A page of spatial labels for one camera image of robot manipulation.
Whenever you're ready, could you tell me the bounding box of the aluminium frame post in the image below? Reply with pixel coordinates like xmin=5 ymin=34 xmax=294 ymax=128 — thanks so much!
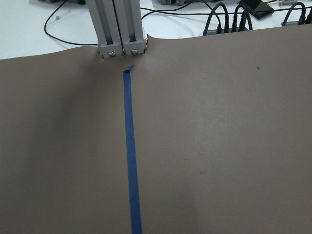
xmin=86 ymin=0 xmax=146 ymax=58

